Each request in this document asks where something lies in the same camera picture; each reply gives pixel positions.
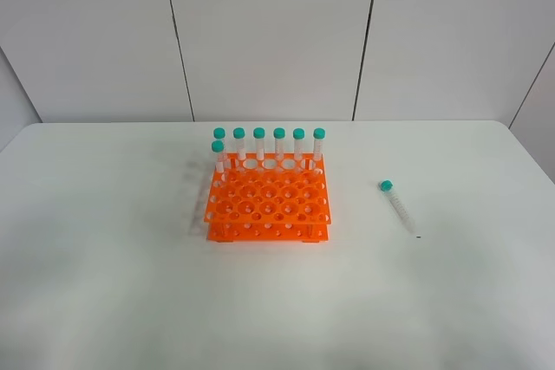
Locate green-capped test tube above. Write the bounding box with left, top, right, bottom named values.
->
left=379, top=179, right=415, bottom=234

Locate orange test tube rack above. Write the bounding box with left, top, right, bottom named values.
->
left=204, top=153, right=331, bottom=243

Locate second row left tube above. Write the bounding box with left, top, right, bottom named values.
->
left=212, top=140, right=226, bottom=173

